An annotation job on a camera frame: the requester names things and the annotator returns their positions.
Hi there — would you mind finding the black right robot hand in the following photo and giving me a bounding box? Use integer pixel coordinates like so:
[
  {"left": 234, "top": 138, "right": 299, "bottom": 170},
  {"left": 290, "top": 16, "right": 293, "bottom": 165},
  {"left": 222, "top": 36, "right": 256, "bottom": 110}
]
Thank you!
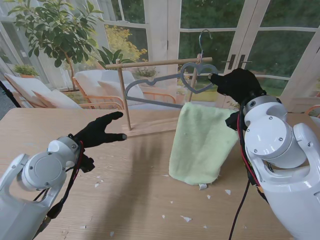
[{"left": 207, "top": 67, "right": 267, "bottom": 106}]

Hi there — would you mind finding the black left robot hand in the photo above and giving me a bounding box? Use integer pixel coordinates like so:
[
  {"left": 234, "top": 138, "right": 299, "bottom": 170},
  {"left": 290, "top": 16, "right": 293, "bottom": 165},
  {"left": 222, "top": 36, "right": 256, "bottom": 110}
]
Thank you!
[{"left": 73, "top": 111, "right": 128, "bottom": 151}]

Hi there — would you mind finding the light green square towel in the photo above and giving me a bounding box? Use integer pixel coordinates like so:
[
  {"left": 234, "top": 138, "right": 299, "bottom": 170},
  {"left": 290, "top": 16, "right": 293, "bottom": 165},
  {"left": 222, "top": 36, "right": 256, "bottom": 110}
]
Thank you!
[{"left": 168, "top": 102, "right": 240, "bottom": 191}]

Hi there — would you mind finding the grey heart clothes hanger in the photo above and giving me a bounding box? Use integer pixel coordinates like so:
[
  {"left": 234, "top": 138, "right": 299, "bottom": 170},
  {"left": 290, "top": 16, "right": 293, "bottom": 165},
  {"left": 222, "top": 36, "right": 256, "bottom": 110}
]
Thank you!
[{"left": 124, "top": 29, "right": 220, "bottom": 110}]

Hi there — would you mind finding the printed garden room backdrop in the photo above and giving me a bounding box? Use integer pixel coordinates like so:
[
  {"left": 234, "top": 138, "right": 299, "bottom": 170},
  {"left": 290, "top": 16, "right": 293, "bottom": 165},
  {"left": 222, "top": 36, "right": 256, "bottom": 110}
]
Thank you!
[{"left": 0, "top": 0, "right": 320, "bottom": 113}]

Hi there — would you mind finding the wooden hanging rack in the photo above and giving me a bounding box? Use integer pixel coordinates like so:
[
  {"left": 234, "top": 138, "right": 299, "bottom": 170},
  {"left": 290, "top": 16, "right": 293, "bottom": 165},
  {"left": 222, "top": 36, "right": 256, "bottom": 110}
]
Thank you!
[{"left": 104, "top": 53, "right": 213, "bottom": 140}]

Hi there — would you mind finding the black tripod leg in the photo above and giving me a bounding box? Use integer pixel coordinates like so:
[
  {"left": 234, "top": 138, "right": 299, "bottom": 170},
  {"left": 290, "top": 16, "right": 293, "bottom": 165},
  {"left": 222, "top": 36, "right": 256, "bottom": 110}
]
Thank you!
[{"left": 0, "top": 79, "right": 22, "bottom": 108}]

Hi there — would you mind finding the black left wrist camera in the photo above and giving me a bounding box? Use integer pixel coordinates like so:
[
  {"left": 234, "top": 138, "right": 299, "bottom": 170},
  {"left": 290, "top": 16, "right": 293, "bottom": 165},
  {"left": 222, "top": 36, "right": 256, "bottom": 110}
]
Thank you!
[{"left": 79, "top": 154, "right": 95, "bottom": 173}]

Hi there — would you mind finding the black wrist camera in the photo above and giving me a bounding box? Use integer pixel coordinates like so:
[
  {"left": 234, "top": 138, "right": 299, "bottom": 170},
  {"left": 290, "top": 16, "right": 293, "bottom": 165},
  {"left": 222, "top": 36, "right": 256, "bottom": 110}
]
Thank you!
[
  {"left": 224, "top": 111, "right": 245, "bottom": 132},
  {"left": 79, "top": 154, "right": 95, "bottom": 173}
]

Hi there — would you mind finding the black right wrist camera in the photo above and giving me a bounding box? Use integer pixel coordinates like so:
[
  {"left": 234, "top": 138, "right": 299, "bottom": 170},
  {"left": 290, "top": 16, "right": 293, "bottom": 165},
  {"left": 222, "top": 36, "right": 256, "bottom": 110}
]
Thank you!
[{"left": 224, "top": 111, "right": 245, "bottom": 132}]

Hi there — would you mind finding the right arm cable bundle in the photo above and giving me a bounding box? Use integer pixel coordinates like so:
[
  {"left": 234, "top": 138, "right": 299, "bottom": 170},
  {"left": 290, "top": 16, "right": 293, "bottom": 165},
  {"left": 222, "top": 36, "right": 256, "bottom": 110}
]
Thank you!
[{"left": 228, "top": 107, "right": 266, "bottom": 240}]

